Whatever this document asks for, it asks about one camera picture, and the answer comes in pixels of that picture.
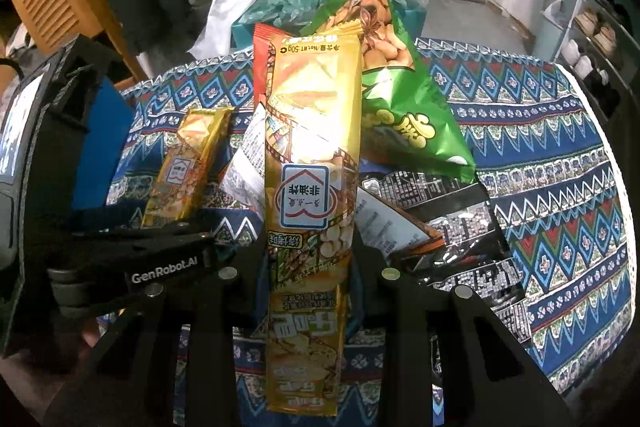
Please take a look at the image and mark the green peanut snack bag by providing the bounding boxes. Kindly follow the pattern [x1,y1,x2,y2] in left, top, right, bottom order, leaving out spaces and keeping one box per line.
[299,0,477,184]

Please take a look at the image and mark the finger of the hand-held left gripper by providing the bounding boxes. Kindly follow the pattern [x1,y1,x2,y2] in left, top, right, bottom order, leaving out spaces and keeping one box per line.
[47,231,216,277]
[70,202,223,235]

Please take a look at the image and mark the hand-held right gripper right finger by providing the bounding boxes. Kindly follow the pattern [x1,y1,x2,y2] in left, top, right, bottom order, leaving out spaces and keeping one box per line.
[350,234,576,427]

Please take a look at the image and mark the black printed snack packet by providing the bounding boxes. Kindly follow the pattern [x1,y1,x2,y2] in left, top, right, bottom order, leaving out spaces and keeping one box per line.
[359,171,495,230]
[400,201,533,345]

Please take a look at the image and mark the white-backed snack packet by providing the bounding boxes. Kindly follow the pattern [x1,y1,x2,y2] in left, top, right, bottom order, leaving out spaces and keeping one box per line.
[219,103,267,219]

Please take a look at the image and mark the shoe rack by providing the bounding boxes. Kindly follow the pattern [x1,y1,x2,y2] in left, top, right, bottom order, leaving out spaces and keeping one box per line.
[539,0,640,120]

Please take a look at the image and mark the white shoes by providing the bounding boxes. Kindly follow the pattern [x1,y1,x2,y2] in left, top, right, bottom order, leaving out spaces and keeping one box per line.
[561,38,598,78]

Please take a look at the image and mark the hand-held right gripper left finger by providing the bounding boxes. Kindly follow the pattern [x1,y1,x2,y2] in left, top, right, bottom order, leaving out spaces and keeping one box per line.
[42,234,272,427]

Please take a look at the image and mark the tan shoes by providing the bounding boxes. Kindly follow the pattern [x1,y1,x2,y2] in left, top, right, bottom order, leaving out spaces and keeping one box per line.
[574,8,620,54]

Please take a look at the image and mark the orange snack packet white print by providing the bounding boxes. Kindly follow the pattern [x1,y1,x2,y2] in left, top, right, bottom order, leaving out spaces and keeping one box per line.
[252,23,287,108]

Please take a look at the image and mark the gold snack packet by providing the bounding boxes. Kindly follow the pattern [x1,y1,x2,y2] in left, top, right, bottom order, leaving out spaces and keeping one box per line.
[141,106,237,229]
[264,33,364,418]

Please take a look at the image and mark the blue patterned tablecloth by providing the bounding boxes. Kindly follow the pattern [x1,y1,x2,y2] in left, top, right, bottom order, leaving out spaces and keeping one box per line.
[97,37,636,427]

